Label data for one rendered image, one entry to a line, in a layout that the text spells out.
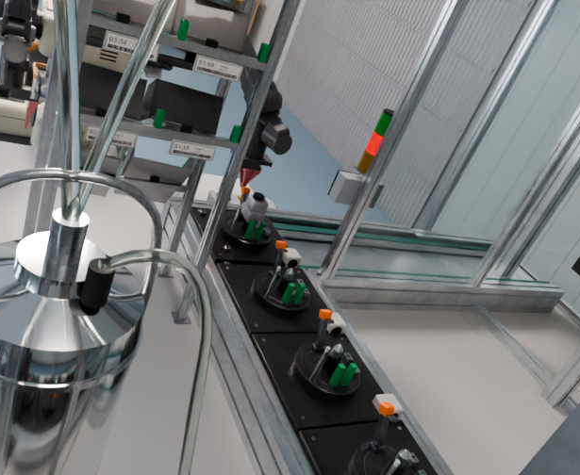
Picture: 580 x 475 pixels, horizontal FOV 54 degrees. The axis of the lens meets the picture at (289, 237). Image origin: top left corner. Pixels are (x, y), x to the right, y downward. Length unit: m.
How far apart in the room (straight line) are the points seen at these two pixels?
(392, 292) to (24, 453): 1.32
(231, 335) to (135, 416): 0.24
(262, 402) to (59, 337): 0.70
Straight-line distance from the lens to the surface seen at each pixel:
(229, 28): 1.08
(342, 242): 1.43
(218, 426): 1.14
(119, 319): 0.42
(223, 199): 1.15
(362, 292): 1.59
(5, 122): 2.32
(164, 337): 1.27
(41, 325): 0.41
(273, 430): 1.03
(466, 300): 1.90
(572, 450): 0.25
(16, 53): 1.62
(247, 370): 1.11
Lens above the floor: 1.69
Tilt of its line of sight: 27 degrees down
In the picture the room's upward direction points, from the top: 23 degrees clockwise
